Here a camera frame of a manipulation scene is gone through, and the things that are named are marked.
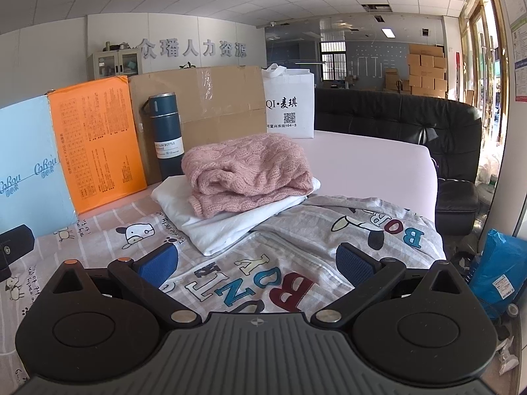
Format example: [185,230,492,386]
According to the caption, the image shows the orange printed box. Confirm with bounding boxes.
[46,76,147,214]

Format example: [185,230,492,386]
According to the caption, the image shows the stacked cardboard boxes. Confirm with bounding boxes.
[384,44,448,99]

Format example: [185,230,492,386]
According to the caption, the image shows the blue plastic parcel bag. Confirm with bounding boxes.
[469,229,526,320]

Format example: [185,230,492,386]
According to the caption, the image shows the dark blue thermos bottle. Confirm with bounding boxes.
[142,92,185,180]

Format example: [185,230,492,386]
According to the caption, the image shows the white shopping bag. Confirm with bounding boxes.
[262,63,315,139]

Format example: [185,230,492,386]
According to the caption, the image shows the grey glass door cabinet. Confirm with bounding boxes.
[88,49,143,80]

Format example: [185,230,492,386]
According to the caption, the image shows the white folded garment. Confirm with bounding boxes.
[151,176,307,256]

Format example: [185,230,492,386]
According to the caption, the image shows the black leather sofa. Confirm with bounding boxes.
[315,88,482,236]

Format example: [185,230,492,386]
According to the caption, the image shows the brown cardboard box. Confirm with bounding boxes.
[129,65,267,185]

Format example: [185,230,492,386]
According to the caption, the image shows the pink knitted sweater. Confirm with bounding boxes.
[182,134,314,219]

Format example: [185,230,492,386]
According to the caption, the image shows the light blue Cobou box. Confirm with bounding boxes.
[0,95,77,237]

